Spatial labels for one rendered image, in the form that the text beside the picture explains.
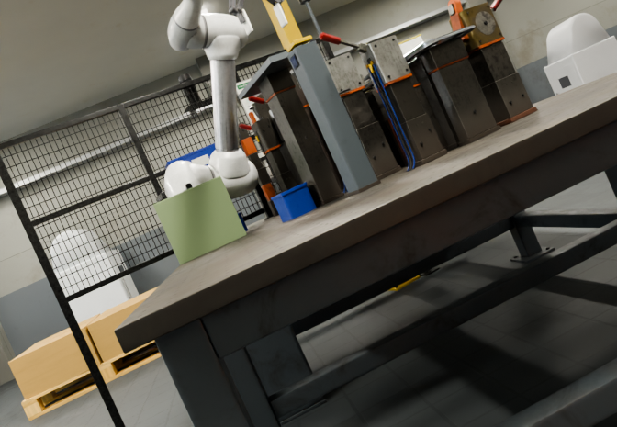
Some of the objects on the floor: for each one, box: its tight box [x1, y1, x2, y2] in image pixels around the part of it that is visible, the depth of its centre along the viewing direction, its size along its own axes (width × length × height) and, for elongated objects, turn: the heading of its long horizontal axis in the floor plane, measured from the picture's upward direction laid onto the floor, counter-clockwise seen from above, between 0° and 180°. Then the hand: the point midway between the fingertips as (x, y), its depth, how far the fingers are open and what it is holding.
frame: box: [154, 120, 617, 427], centre depth 224 cm, size 256×161×66 cm, turn 96°
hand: (266, 26), depth 172 cm, fingers open, 13 cm apart
